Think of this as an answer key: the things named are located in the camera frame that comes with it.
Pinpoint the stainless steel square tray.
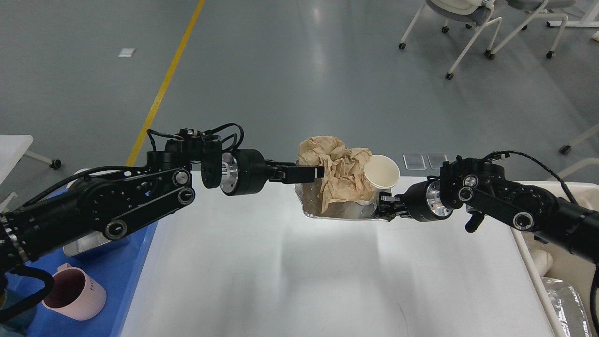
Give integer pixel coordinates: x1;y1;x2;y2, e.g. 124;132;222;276
62;232;130;259

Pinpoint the dark teal object corner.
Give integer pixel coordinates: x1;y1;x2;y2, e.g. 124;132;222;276
0;289;37;336

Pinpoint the white chair leg with caster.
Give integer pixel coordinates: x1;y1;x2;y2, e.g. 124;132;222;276
558;123;599;155

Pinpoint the floor outlet plate left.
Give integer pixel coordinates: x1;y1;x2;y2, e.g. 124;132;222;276
402;154;427;170

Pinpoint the floor outlet plate right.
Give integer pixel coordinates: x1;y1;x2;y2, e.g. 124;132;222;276
426;154;448;170

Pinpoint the white grey chair right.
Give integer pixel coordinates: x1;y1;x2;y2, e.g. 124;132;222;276
484;0;576;60

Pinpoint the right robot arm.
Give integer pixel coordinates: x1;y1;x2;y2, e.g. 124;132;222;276
374;151;599;266

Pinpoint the pink plastic mug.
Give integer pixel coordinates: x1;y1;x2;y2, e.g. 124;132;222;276
42;263;107;321

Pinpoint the white desk base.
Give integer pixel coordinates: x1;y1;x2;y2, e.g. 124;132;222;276
552;0;599;29

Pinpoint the floor outlet plate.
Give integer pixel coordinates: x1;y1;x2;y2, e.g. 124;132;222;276
402;154;427;170
426;154;448;170

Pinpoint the white grey chair left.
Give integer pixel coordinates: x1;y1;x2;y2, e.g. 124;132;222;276
398;0;502;81

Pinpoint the brown paper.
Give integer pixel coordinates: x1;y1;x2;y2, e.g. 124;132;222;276
297;136;375;212

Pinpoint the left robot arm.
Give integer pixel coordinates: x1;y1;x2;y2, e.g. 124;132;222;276
1;123;325;322

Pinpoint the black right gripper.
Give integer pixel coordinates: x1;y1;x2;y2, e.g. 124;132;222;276
379;181;453;222

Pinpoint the foil item in bin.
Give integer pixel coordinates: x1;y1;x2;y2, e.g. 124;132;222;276
542;277;592;337

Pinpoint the blue plastic tray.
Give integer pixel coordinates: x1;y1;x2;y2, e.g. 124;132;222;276
26;223;157;337

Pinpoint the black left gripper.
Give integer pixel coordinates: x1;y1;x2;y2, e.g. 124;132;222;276
220;149;325;196

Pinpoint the aluminium foil container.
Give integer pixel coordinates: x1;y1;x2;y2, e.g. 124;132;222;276
295;179;383;221

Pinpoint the white grey chair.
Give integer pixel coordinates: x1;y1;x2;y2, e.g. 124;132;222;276
398;0;502;81
484;0;576;60

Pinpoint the white paper cup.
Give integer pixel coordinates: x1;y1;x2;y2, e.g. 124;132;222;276
357;155;402;205

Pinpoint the white side table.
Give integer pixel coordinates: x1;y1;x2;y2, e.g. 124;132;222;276
0;134;34;184

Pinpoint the beige plastic bin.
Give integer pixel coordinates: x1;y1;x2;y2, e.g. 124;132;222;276
512;181;599;337

